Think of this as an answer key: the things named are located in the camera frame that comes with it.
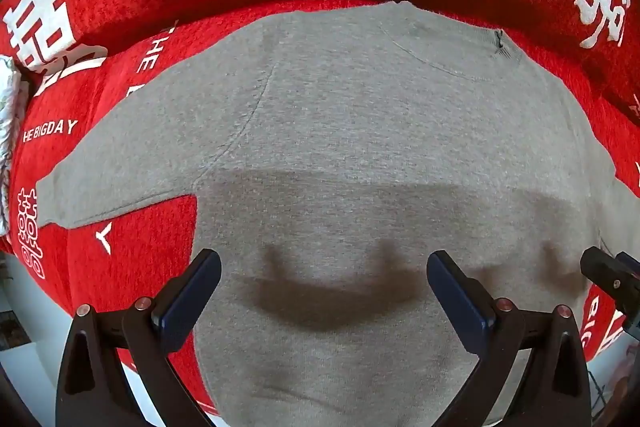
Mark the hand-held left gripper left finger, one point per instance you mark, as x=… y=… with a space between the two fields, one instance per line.
x=184 y=303

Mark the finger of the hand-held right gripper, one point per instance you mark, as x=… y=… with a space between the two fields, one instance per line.
x=602 y=269

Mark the grey knit sweater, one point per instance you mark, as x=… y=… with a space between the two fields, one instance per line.
x=350 y=132

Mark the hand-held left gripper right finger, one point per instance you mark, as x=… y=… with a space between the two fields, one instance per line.
x=457 y=303

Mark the white quilted cloth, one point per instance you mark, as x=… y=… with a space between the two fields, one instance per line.
x=9 y=107

